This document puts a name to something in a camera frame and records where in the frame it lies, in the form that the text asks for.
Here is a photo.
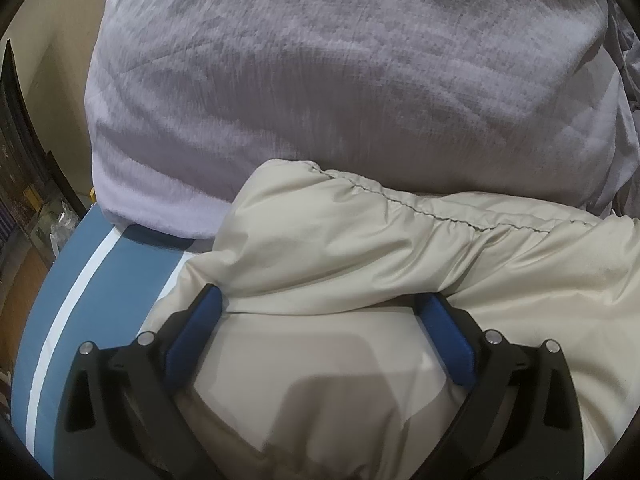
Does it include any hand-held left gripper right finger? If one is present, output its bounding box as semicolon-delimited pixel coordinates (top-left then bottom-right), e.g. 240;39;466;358
410;292;585;480

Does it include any beige puffer jacket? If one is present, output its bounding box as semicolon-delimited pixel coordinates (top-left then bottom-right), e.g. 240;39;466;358
150;159;640;480

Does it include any lavender crinkled duvet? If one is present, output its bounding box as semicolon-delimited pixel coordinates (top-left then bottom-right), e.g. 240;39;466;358
590;0;640;221

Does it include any blue white striped bed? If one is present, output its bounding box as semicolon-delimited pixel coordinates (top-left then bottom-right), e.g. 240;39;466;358
10;204;201;480

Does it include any cluttered glass side table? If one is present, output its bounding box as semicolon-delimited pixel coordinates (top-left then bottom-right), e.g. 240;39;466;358
27;195;82;267

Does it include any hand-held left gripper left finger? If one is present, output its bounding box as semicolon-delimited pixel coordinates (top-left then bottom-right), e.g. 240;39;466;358
52;284;223;480

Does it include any lavender crinkled pillow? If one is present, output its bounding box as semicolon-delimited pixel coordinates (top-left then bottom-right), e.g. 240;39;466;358
85;0;632;241

